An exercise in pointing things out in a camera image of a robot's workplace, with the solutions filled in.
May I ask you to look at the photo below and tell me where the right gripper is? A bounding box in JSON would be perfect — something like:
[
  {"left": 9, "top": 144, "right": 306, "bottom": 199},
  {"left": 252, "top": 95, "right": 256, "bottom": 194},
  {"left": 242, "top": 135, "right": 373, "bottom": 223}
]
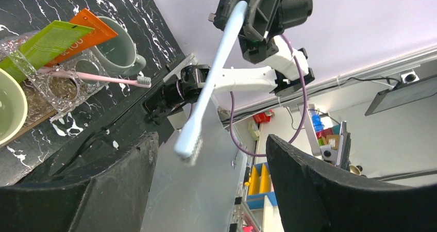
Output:
[{"left": 209, "top": 0, "right": 313, "bottom": 64}]

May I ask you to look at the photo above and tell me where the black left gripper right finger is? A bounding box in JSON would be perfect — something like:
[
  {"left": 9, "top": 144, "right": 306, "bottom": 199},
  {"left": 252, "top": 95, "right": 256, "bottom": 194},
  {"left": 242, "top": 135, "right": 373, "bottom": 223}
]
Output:
[{"left": 266, "top": 134, "right": 436, "bottom": 231}]

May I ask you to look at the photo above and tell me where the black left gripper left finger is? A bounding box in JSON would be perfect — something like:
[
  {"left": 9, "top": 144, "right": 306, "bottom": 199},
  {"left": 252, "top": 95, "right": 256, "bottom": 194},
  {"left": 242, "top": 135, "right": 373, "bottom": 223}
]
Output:
[{"left": 1, "top": 132, "right": 159, "bottom": 231}]

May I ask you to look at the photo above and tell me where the oval wooden tray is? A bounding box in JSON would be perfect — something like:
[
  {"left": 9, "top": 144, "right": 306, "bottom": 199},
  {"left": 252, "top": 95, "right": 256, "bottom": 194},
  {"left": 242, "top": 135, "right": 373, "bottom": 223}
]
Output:
[{"left": 2, "top": 81, "right": 56, "bottom": 146}]

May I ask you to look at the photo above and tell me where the clear plastic holder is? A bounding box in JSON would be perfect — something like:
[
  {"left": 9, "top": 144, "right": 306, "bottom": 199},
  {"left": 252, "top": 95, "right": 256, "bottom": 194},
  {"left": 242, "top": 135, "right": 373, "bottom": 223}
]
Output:
[{"left": 1, "top": 32, "right": 108, "bottom": 125}]

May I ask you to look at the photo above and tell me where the light green ceramic mug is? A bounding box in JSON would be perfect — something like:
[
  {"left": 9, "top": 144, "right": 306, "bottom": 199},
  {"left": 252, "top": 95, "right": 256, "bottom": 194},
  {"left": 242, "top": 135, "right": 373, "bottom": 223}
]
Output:
[{"left": 1, "top": 69, "right": 28, "bottom": 146}]

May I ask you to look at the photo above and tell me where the grey ceramic mug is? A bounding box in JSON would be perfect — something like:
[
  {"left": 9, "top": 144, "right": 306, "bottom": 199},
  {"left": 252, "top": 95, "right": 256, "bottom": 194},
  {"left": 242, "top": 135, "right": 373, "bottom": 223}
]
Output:
[{"left": 91, "top": 16, "right": 147, "bottom": 77}]

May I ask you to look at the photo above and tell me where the orange toothpaste tube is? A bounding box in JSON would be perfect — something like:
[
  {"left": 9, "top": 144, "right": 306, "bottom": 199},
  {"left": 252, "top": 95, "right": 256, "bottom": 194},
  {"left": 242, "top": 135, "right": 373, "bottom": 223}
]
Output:
[{"left": 45, "top": 8, "right": 118, "bottom": 67}]

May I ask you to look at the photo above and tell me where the green toothpaste tube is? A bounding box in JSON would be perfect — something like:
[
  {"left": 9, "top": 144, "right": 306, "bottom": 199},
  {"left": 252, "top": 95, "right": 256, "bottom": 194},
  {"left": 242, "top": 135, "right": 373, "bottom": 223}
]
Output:
[{"left": 1, "top": 20, "right": 93, "bottom": 83}]

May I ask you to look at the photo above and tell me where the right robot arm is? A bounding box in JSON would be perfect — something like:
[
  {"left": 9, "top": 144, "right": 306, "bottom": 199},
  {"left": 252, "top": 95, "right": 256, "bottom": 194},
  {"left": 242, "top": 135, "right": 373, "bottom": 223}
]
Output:
[{"left": 143, "top": 0, "right": 315, "bottom": 124}]

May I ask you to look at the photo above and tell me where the aluminium frame rail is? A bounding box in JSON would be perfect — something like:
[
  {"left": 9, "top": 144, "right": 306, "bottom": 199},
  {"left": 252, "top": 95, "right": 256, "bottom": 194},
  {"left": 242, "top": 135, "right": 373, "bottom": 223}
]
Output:
[{"left": 236, "top": 44, "right": 436, "bottom": 121}]

